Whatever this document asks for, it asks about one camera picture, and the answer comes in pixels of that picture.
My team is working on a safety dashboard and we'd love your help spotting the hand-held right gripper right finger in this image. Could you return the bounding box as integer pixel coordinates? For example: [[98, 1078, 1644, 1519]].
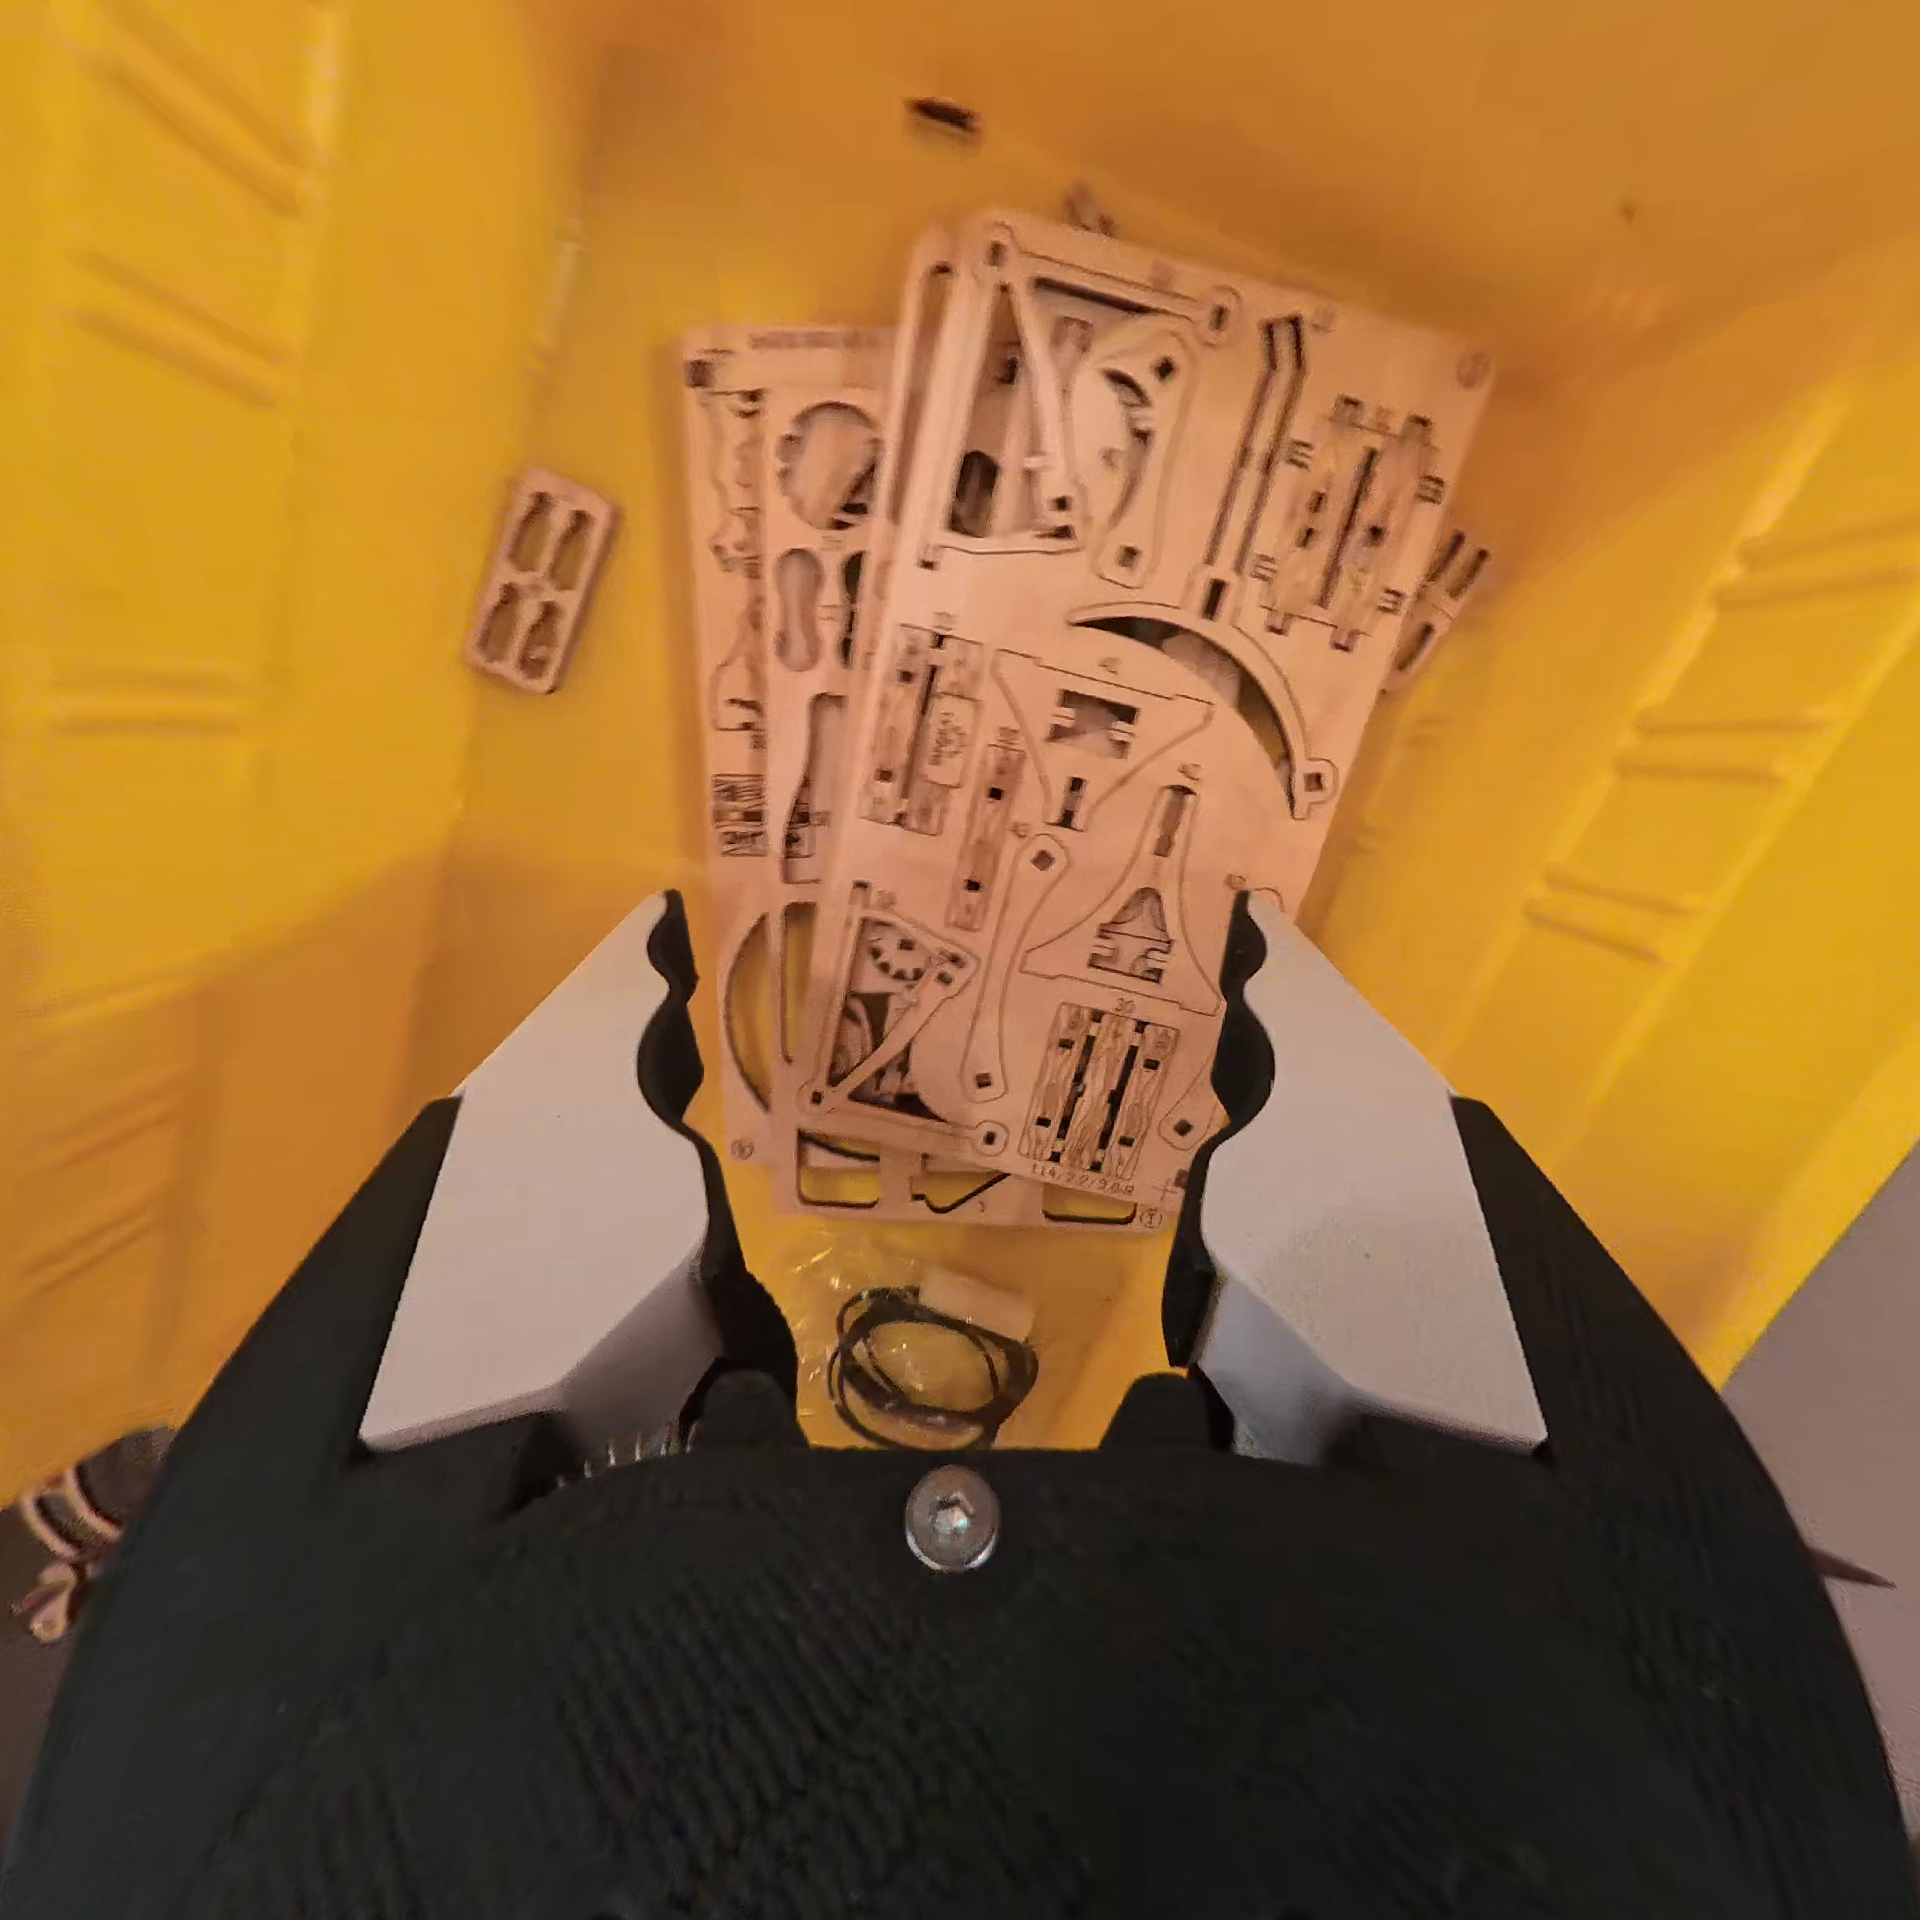
[[1159, 886, 1550, 1461]]

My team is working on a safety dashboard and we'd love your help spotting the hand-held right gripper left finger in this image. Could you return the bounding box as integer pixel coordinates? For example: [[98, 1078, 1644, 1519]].
[[358, 886, 807, 1453]]

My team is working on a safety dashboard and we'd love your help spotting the yellow plastic bin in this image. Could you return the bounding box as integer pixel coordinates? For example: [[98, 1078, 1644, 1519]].
[[0, 0, 1920, 1518]]

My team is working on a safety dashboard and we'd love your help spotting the clear bag of rubber bands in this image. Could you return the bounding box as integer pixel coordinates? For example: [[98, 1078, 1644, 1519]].
[[823, 1263, 1046, 1452]]

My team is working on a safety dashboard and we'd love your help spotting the small wooden puzzle piece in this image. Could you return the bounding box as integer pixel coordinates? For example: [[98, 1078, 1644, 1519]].
[[462, 467, 621, 698]]

